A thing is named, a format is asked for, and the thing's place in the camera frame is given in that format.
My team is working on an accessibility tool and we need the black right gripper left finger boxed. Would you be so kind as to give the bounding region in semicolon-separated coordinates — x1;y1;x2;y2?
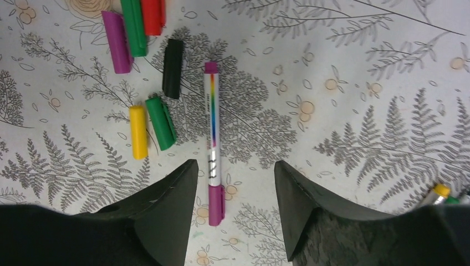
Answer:
1;159;198;265

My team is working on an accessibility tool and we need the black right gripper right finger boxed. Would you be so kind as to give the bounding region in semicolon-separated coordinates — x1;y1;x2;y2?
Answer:
274;161;469;265

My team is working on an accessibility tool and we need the green cap long pen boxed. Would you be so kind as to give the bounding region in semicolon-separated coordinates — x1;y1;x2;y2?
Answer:
445;196;459;204

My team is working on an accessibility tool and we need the black pen cap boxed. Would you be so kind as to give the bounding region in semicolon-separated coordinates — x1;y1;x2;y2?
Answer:
162;38;184;100

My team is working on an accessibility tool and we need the red pen cap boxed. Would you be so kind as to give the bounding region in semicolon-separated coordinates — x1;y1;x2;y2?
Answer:
141;0;166;36

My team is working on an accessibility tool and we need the floral tablecloth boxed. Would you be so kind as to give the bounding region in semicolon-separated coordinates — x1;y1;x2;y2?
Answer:
1;1;469;265

